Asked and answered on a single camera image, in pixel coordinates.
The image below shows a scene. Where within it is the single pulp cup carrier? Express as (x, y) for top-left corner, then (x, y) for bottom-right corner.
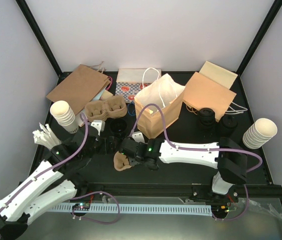
(113, 151), (132, 172)

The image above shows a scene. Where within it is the orange kraft paper bag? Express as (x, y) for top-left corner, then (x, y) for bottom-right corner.
(134, 73), (185, 139)

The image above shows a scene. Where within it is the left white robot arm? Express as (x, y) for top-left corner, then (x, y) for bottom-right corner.
(0, 127), (105, 240)

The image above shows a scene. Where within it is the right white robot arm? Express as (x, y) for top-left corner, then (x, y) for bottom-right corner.
(118, 137), (247, 202)

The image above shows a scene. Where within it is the stack of pulp cup carriers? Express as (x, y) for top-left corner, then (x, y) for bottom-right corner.
(84, 95), (128, 122)

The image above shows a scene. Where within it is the bundle of wrapped straws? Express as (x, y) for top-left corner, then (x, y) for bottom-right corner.
(32, 123), (62, 151)

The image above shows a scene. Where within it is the left stack of paper cups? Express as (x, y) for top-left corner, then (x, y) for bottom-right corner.
(49, 100), (79, 134)

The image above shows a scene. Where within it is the stack of paper cups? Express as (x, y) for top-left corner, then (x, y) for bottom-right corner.
(49, 100), (79, 134)
(242, 118), (278, 150)

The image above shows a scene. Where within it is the brown flat paper bag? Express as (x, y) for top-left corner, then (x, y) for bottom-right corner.
(46, 64), (110, 115)

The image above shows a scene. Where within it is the checkered printed paper bag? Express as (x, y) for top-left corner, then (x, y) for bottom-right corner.
(115, 68), (162, 104)

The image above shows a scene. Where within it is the black lid stack left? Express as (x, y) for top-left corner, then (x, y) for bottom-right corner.
(197, 107), (216, 132)

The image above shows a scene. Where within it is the black lid stack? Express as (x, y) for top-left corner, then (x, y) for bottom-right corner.
(197, 107), (216, 132)
(217, 115), (238, 137)

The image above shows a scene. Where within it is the orange flat bag right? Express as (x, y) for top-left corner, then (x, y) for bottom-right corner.
(183, 72), (237, 122)

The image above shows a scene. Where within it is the black lid stack right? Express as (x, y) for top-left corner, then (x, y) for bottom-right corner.
(217, 115), (238, 137)

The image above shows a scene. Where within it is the tan flat paper bag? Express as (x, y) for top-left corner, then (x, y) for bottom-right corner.
(199, 61), (238, 89)

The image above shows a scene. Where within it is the right stack of paper cups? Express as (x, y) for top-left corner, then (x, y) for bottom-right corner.
(242, 118), (278, 150)

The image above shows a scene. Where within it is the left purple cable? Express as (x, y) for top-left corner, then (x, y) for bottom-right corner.
(0, 112), (122, 240)

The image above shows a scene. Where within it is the purple cable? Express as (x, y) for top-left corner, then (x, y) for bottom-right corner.
(129, 103), (263, 222)
(0, 112), (122, 240)

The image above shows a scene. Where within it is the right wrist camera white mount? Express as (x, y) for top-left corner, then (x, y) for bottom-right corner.
(131, 131), (145, 143)

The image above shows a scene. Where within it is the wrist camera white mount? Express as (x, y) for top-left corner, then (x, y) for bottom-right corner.
(131, 131), (145, 143)
(90, 120), (105, 134)

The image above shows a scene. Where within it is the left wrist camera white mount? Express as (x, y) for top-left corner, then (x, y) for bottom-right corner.
(90, 120), (105, 134)

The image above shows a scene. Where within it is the blue bag handle string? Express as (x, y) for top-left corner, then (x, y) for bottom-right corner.
(127, 102), (138, 117)

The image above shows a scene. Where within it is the blue slotted cable duct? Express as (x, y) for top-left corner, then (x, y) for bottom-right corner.
(52, 201), (212, 216)

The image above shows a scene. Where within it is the right black frame post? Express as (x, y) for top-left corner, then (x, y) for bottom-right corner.
(236, 0), (282, 75)

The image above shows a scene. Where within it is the black frame post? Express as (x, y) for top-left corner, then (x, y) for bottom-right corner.
(236, 0), (282, 75)
(15, 0), (63, 77)

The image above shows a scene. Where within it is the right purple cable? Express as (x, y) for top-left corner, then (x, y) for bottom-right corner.
(129, 103), (263, 222)

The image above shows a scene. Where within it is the left black frame post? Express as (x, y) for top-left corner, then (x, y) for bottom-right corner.
(15, 0), (63, 77)

